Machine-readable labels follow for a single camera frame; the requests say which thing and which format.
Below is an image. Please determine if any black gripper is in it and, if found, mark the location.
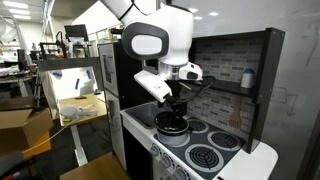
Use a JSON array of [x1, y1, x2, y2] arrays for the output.
[[165, 79, 189, 124]]

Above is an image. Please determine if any small grey pot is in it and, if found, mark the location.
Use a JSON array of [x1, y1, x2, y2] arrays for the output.
[[155, 124, 195, 147]]

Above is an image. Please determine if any round stove burner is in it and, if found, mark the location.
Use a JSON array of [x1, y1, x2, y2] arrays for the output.
[[207, 130, 244, 153], [184, 143, 225, 174], [187, 117, 211, 135], [155, 133, 192, 149]]

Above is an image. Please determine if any grey stove knob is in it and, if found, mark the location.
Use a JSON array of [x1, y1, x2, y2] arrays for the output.
[[172, 166, 190, 180], [149, 144, 161, 158], [159, 153, 174, 170]]

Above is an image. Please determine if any grey sink basin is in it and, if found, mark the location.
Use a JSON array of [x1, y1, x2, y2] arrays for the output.
[[124, 102, 164, 130]]

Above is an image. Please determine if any white black toy kitchen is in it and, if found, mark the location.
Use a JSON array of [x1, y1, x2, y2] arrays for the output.
[[98, 27, 287, 180]]

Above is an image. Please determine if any wooden spatula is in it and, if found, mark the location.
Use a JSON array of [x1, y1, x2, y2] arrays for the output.
[[228, 96, 244, 130]]

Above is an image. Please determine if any fridge door with dispenser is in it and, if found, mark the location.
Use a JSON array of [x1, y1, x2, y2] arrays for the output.
[[104, 89, 128, 171]]

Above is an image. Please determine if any blue-capped white shaker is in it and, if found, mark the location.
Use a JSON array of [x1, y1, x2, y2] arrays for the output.
[[240, 68, 256, 90]]

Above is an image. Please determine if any wooden top desk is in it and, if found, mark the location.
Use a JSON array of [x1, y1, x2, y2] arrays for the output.
[[58, 92, 109, 168]]

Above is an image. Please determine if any white foam board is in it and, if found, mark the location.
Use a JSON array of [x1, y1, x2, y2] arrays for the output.
[[40, 66, 101, 120]]

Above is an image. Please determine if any whiteboard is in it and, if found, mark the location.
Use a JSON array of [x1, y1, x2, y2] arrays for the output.
[[173, 0, 320, 180]]

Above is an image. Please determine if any grey equipment cart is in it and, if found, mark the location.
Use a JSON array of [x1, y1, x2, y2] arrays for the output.
[[37, 41, 100, 72]]

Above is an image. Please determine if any black monitor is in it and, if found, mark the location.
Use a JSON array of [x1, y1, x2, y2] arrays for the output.
[[63, 23, 90, 43]]

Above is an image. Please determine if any orange box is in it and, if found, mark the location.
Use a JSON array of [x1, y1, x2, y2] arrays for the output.
[[21, 130, 53, 160]]

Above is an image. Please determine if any open cardboard box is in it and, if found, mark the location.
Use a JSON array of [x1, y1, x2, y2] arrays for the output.
[[0, 96, 54, 155]]

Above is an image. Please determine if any cluttered workbench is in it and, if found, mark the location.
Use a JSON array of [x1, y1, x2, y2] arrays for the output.
[[0, 64, 38, 98]]

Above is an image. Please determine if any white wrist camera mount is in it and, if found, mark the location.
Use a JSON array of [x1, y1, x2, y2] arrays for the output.
[[133, 69, 174, 104]]

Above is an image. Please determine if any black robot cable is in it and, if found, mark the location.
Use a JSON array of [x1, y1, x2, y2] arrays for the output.
[[173, 75, 216, 105]]

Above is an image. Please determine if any white cable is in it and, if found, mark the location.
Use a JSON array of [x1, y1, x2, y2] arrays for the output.
[[21, 114, 81, 155]]

